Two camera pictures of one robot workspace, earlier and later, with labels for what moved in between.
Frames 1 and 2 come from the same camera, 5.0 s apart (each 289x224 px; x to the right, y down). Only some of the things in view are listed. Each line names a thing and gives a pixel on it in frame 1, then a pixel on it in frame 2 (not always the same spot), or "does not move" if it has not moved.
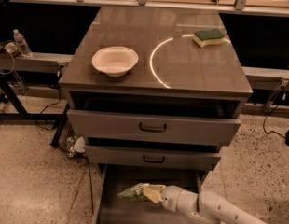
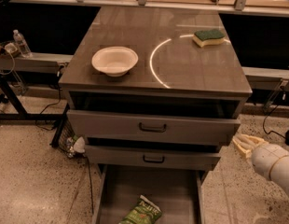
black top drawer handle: [153, 129] does not move
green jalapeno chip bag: [134, 193] to [144, 212]
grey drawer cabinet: [155, 88] does not move
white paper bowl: [115, 61] does not move
